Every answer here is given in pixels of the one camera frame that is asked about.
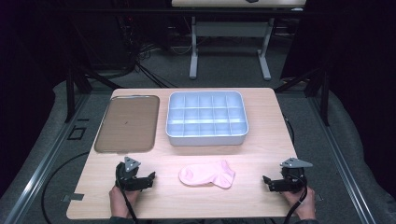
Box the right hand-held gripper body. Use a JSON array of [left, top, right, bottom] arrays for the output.
[[274, 157, 314, 192]]

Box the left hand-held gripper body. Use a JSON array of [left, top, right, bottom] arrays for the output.
[[115, 156, 149, 192]]

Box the pink sock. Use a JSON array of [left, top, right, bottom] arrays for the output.
[[177, 159, 236, 189]]

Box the person's left hand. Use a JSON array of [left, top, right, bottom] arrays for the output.
[[108, 185, 141, 219]]

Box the person's right hand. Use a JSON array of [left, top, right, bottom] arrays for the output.
[[281, 186, 317, 221]]

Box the brown flat tray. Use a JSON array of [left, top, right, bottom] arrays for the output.
[[93, 94, 161, 154]]

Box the white divided storage box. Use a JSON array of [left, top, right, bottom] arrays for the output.
[[164, 90, 249, 147]]

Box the black metal stand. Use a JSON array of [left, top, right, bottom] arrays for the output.
[[64, 66, 123, 124], [275, 66, 332, 127]]

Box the white-legged background desk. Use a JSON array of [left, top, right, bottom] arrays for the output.
[[171, 0, 308, 81]]

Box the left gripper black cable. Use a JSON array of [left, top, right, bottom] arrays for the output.
[[117, 181, 139, 224]]

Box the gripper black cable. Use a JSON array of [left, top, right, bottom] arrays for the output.
[[117, 181, 139, 224], [282, 174, 309, 224]]

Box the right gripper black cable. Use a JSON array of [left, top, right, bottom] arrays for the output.
[[282, 174, 309, 224]]

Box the aluminium floor rail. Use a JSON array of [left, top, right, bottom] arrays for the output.
[[2, 92, 92, 224], [307, 95, 378, 224]]

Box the thin black cable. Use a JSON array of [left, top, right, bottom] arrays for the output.
[[282, 114, 296, 146]]

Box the black floor cable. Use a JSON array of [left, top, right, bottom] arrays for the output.
[[40, 150, 92, 224]]

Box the bundle of black cables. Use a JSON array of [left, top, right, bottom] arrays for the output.
[[116, 13, 179, 89]]

